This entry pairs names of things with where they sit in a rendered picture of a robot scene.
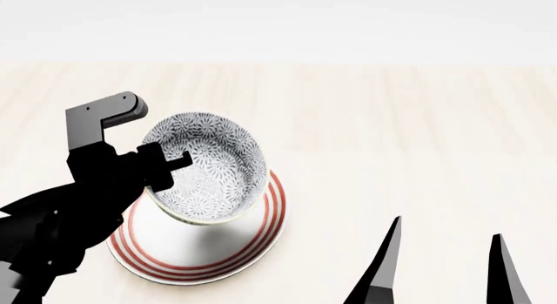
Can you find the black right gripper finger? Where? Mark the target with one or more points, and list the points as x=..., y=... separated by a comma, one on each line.
x=502, y=278
x=380, y=278

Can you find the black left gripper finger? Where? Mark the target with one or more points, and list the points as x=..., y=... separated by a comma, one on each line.
x=156, y=167

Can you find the patterned black white bowl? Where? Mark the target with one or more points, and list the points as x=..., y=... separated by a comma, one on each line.
x=217, y=173

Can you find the white plate with red rings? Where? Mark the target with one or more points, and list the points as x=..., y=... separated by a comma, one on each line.
x=174, y=248

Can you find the grey gripper camera bracket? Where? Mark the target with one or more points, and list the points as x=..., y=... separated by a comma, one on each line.
x=87, y=124

